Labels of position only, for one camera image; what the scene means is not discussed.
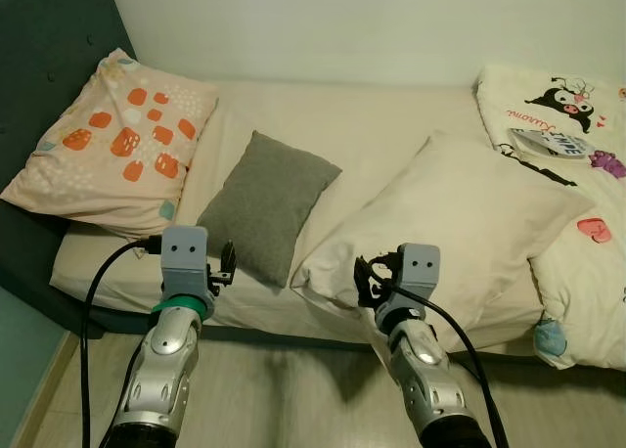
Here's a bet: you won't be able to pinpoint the large cream pillow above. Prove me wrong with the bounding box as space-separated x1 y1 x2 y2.
291 130 596 337

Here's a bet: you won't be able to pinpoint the mattress with cream sheet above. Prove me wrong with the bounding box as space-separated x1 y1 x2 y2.
49 79 626 357

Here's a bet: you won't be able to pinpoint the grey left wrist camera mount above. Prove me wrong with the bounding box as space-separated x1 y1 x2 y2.
159 226 210 303

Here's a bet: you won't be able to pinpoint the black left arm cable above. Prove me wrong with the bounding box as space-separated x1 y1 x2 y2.
78 236 163 448

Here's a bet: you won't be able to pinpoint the cream cartoon print duvet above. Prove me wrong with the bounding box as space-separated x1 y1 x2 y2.
475 65 626 372

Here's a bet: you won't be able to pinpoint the pink pillow with orange prints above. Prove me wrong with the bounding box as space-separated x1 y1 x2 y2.
0 49 220 240

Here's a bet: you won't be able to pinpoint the small grey pillow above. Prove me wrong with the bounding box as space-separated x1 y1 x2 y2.
196 130 343 289

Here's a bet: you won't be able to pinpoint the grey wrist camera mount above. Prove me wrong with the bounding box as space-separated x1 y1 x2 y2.
398 244 441 308
159 226 210 303

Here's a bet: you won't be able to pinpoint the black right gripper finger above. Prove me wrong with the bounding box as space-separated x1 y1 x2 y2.
353 256 380 309

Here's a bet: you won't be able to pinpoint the dark green padded headboard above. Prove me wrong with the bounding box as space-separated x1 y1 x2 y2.
0 0 139 336

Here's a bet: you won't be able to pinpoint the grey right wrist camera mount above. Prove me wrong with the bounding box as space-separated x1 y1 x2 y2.
398 244 441 308

